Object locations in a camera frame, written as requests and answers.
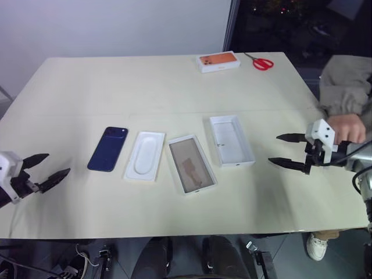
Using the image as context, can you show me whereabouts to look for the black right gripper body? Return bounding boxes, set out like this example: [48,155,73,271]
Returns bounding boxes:
[302,139,324,175]

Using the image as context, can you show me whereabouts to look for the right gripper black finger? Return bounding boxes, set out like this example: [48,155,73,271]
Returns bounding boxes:
[276,133,307,144]
[267,157,305,173]

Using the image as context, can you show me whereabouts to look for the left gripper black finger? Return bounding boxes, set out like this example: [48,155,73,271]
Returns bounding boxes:
[39,167,71,194]
[22,153,49,175]

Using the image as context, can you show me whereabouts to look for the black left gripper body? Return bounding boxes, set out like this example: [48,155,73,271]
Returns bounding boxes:
[10,171,41,199]

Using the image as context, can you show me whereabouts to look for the dark blue smartphone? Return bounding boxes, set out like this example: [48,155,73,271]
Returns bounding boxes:
[87,126,130,173]

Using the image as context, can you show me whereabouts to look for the white moulded tray insert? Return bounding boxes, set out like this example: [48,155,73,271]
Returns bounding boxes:
[124,131,166,184]

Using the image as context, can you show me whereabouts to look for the white box with brown inside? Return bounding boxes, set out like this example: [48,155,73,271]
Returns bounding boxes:
[167,134,219,196]

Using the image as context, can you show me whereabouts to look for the white empty box half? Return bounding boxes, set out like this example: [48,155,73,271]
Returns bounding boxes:
[209,115,256,169]

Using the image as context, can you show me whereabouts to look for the white box with orange phone print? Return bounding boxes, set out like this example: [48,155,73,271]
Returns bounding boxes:
[196,51,242,74]

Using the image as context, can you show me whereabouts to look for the person's bare hand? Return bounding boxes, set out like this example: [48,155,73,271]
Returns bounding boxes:
[327,114,367,145]

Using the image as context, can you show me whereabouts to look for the dark grey seat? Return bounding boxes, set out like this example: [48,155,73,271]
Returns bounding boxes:
[296,69,324,98]

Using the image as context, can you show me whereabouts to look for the tan trouser leg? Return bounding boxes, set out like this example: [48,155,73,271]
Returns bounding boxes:
[315,229,341,241]

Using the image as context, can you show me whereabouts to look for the white shoe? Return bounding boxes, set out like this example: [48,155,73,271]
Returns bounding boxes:
[306,232,328,262]

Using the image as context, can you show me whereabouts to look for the dark rounded shape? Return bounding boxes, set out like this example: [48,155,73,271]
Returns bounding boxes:
[132,237,173,279]
[202,235,251,279]

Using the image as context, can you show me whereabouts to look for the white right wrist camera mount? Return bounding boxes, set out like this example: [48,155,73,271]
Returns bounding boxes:
[305,119,339,165]

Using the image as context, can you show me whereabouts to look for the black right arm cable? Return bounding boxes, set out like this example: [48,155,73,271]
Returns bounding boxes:
[312,151,372,195]

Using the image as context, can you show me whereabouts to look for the red handled scissors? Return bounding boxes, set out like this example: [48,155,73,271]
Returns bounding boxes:
[243,52,275,71]

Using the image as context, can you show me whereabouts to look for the white thin wire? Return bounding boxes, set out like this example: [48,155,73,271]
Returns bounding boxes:
[75,243,100,267]

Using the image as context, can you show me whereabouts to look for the black metal bracket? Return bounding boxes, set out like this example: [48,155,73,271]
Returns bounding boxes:
[246,241,277,279]

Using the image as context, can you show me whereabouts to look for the grey window frame post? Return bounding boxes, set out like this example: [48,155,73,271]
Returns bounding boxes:
[222,0,241,53]

